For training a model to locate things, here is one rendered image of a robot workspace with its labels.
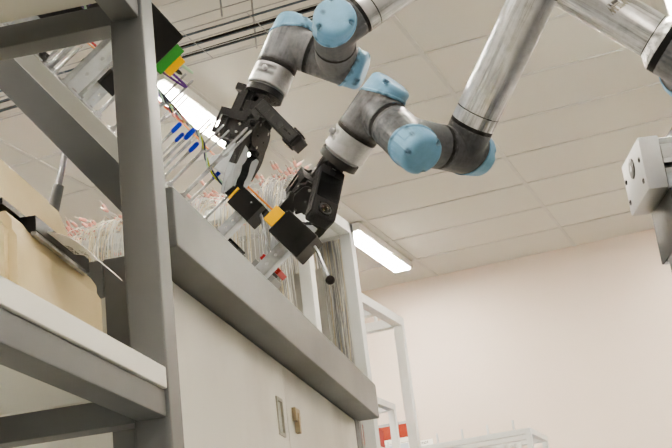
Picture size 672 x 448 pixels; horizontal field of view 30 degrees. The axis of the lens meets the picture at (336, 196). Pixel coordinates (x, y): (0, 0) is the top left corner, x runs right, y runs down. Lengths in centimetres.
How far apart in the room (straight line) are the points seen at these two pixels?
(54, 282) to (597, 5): 152
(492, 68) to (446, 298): 872
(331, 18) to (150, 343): 108
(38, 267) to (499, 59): 120
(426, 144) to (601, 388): 839
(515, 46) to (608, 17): 35
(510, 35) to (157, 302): 103
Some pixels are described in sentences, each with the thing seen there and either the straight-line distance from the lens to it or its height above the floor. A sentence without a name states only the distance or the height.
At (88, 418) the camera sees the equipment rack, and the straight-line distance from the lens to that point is 117.
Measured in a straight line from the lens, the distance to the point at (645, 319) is 1035.
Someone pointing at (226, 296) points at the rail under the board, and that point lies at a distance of 146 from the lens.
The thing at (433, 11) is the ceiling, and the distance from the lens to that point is 629.
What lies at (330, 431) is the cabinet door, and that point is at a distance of 211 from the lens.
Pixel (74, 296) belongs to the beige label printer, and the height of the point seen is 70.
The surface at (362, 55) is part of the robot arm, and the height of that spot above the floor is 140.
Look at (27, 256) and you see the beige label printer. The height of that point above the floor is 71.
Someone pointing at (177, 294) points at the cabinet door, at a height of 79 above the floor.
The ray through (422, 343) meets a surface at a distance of 1072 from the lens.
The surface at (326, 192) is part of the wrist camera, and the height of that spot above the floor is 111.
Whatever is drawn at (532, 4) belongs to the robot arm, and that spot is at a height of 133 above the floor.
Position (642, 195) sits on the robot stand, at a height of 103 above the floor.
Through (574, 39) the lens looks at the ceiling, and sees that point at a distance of 686.
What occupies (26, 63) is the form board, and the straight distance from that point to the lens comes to 140.
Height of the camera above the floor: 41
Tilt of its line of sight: 20 degrees up
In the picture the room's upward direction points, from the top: 7 degrees counter-clockwise
